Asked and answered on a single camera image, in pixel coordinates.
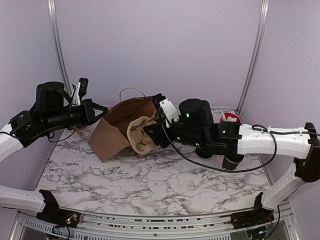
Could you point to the red ribbed plastic cup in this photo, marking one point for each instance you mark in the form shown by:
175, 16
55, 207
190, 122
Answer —
231, 117

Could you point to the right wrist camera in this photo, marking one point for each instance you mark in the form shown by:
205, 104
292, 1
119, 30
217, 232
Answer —
166, 108

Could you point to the right aluminium frame post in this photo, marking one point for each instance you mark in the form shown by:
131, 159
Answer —
260, 33

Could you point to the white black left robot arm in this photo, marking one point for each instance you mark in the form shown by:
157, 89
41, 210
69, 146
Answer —
54, 109

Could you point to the brown paper bag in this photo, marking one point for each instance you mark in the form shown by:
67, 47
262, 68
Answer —
110, 135

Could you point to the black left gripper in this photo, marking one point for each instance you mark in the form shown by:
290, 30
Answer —
88, 115

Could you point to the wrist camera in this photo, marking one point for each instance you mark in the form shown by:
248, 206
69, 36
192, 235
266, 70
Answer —
166, 108
79, 91

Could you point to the paper bag twine handle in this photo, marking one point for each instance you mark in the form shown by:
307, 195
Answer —
130, 92

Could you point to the white sticks in red cup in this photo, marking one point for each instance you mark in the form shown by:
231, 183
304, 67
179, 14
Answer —
228, 117

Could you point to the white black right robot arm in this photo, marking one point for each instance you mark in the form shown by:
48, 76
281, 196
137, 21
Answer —
192, 124

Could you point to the left aluminium frame post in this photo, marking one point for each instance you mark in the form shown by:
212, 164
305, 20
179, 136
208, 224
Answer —
57, 43

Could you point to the single black paper cup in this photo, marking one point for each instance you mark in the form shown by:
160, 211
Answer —
230, 163

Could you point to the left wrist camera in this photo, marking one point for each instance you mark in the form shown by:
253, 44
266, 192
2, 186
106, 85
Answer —
79, 91

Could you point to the brown cardboard cup carrier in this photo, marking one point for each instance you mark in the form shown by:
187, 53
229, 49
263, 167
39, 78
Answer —
139, 140

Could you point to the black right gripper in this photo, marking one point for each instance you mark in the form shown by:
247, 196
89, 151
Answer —
160, 138

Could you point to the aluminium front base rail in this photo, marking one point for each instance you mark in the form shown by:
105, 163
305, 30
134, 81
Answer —
230, 225

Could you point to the aluminium frame post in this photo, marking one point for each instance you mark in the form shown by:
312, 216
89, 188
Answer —
57, 43
260, 33

